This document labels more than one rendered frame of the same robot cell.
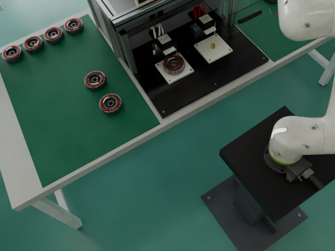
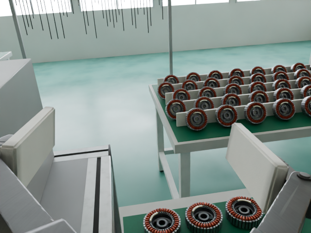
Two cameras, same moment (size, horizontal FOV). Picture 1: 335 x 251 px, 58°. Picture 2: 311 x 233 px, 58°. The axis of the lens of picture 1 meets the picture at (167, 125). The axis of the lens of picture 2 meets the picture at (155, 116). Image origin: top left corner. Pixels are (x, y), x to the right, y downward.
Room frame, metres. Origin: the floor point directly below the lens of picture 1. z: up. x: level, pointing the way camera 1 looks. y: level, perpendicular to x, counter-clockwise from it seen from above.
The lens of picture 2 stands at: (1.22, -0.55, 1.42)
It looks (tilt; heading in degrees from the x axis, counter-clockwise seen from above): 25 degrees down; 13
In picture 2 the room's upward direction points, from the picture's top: 3 degrees counter-clockwise
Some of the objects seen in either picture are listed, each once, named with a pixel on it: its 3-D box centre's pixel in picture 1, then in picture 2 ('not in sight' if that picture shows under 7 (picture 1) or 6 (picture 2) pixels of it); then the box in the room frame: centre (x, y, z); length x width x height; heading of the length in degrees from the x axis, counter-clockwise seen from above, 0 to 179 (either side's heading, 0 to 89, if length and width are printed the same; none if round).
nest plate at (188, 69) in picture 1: (174, 67); not in sight; (1.04, -0.09, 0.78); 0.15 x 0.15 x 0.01; 20
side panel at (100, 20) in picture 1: (101, 20); not in sight; (1.34, 0.24, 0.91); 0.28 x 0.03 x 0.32; 20
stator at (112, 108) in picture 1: (110, 104); not in sight; (0.89, 0.26, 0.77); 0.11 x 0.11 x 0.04
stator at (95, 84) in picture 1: (95, 80); not in sight; (1.06, 0.33, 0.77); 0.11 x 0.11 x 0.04
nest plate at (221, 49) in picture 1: (213, 48); not in sight; (1.12, -0.32, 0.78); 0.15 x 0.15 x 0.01; 20
